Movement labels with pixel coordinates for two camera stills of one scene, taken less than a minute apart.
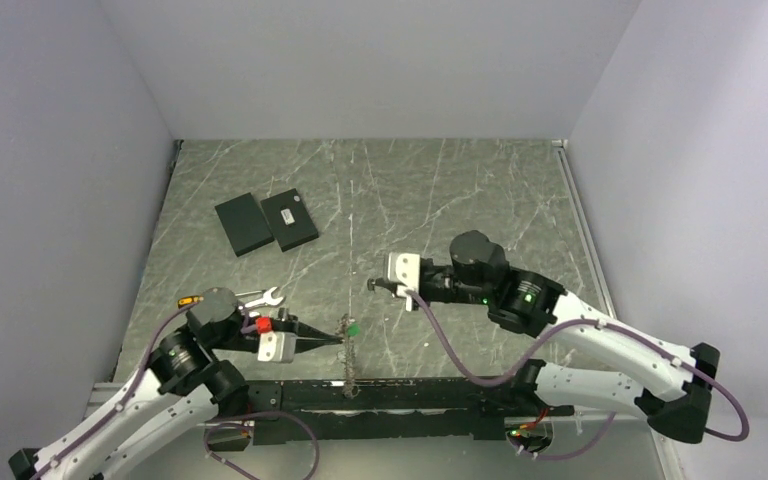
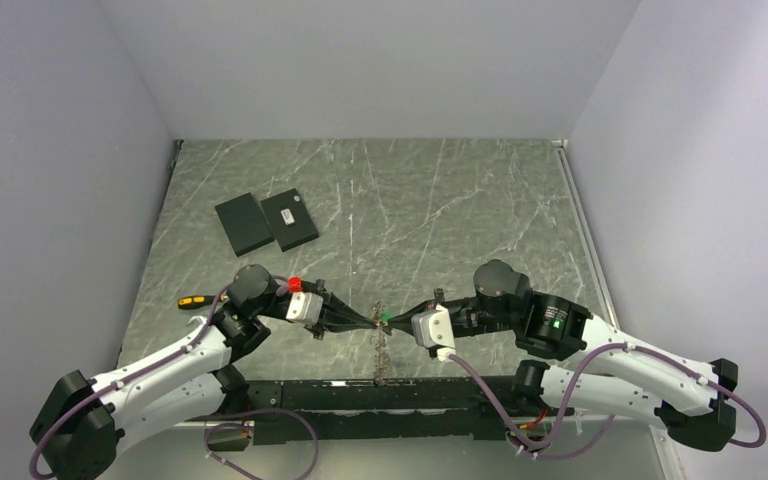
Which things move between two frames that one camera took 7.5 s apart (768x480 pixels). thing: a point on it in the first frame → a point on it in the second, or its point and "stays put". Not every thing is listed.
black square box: [244, 224] stays put
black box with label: [290, 220] stays put
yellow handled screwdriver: [189, 300] stays put
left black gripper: [315, 337] → [334, 314]
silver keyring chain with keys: [349, 329] → [379, 343]
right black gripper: [381, 282] → [406, 317]
